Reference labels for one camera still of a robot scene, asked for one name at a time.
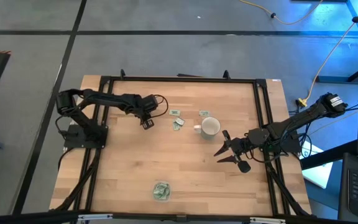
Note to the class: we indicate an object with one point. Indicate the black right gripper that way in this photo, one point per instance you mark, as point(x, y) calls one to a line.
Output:
point(241, 147)

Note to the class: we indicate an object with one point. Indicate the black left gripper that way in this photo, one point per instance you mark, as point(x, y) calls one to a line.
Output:
point(148, 105)

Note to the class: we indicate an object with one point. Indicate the green white stevia packet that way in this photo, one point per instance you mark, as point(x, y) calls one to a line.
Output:
point(180, 121)
point(175, 127)
point(162, 188)
point(204, 113)
point(161, 196)
point(175, 112)

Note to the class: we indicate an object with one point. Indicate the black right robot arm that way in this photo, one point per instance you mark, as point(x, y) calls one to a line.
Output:
point(300, 119)

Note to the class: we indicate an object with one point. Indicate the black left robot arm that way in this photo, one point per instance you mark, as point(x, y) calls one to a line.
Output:
point(110, 98)

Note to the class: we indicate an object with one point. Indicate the white mug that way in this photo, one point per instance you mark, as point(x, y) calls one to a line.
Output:
point(210, 127)

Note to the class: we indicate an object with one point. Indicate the black overhead rig beam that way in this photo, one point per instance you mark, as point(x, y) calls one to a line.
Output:
point(179, 218)

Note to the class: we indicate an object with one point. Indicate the white label sticker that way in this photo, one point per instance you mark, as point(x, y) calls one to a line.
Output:
point(277, 80)

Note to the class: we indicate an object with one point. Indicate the white sheet with green logo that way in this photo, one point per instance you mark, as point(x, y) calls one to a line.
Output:
point(319, 174)

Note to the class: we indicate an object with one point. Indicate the black frame clamp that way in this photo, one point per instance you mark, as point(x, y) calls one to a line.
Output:
point(226, 74)
point(122, 74)

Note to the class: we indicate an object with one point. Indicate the black aluminium table frame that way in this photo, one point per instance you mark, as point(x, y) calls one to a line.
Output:
point(182, 79)

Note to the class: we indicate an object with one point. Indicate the silver beam bracket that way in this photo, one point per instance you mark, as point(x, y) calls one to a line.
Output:
point(95, 217)
point(267, 220)

